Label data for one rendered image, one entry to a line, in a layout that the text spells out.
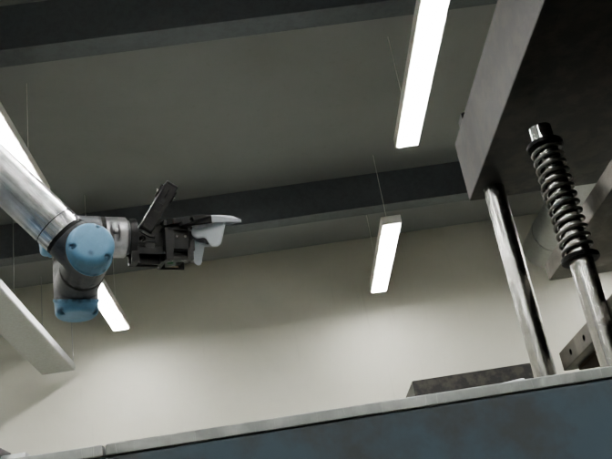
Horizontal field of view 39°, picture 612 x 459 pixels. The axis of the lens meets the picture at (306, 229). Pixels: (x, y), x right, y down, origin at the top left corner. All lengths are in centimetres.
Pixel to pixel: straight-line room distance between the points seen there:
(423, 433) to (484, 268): 870
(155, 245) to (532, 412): 135
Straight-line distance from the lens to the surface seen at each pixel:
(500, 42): 217
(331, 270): 882
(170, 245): 161
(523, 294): 242
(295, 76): 628
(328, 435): 31
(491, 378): 568
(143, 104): 637
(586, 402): 32
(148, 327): 876
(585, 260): 204
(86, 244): 141
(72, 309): 152
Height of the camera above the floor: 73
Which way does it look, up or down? 25 degrees up
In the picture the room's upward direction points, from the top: 10 degrees counter-clockwise
